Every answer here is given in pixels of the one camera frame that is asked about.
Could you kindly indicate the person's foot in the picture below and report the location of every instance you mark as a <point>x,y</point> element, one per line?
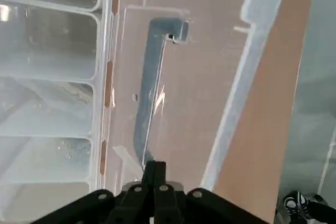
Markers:
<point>319,207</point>
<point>295,204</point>

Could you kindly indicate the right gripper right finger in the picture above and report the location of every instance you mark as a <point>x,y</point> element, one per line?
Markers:
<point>183,208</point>

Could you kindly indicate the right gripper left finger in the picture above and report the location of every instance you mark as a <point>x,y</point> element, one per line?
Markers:
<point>131,205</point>

